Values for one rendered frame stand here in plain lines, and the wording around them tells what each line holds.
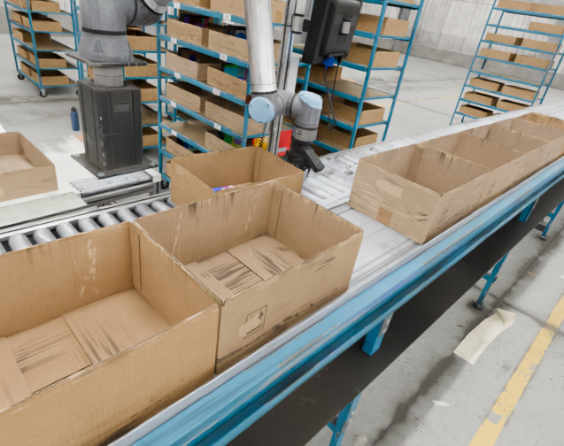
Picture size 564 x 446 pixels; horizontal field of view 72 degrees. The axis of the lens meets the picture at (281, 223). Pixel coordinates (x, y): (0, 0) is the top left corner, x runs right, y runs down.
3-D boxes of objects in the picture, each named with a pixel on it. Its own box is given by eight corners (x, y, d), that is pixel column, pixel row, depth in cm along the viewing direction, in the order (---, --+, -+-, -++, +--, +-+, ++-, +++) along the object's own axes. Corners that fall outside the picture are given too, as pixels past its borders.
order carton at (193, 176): (253, 182, 170) (257, 145, 162) (297, 211, 152) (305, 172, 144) (169, 200, 146) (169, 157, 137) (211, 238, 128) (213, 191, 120)
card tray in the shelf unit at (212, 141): (204, 144, 260) (204, 130, 255) (240, 140, 279) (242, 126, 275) (240, 167, 236) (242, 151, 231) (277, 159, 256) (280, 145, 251)
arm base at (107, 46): (68, 51, 145) (65, 22, 140) (117, 51, 158) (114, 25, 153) (95, 62, 135) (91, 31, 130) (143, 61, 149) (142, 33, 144)
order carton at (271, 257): (266, 234, 110) (274, 180, 102) (349, 290, 94) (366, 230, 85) (134, 287, 84) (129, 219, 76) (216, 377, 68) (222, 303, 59)
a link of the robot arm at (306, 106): (302, 88, 148) (327, 94, 145) (297, 120, 154) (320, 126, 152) (294, 92, 140) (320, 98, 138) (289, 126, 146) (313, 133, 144)
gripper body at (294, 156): (296, 161, 163) (301, 133, 157) (311, 168, 158) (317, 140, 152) (283, 164, 158) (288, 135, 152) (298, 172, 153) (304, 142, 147)
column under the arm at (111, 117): (70, 157, 166) (59, 76, 150) (127, 147, 184) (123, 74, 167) (99, 180, 152) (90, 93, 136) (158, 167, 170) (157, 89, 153)
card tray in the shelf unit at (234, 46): (207, 48, 230) (208, 29, 225) (247, 49, 250) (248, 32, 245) (251, 62, 207) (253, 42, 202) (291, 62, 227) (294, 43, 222)
